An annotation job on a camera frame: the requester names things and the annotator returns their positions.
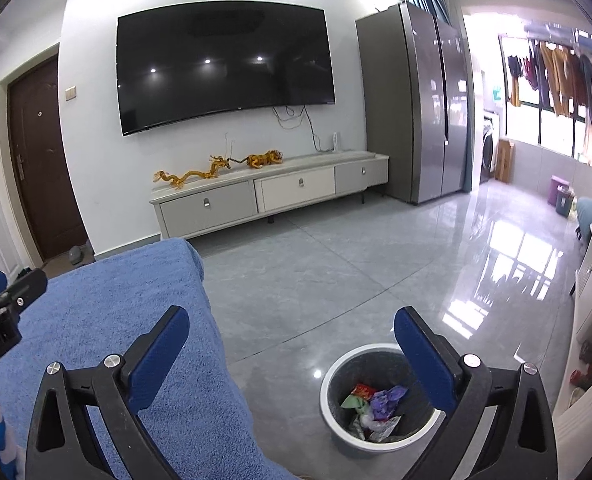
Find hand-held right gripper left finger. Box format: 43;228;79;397
25;305;191;480

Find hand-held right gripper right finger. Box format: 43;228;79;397
394;306;559;480

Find purple wrapper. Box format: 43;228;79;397
371;386;407;421

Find grey trash bin white rim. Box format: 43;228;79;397
320;343;451;456

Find clear plastic wrap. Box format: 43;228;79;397
350;406;403;443

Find grey round weight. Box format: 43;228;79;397
66;244;94;265

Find blue fluffy blanket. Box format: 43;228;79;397
0;237;297;480

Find brown entrance door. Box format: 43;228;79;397
7;55;89;263

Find white television cabinet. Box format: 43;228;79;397
149;150;391;241

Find white side cabinet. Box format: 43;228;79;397
550;225;592;431

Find golden dragon ornament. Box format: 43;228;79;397
153;154;233;186

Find brown cardboard box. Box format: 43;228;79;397
496;140;516;185

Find washing machine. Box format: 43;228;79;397
480;112;500;184

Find golden tiger ornament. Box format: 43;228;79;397
246;149;284;169

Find grey refrigerator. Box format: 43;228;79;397
355;2;471;206

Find row of hanging clothes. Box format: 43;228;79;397
506;40;592;128

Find blue striped curtain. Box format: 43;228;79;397
398;0;451;23

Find television cables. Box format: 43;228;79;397
273;105;331;153

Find black wall television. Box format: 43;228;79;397
116;1;337;137

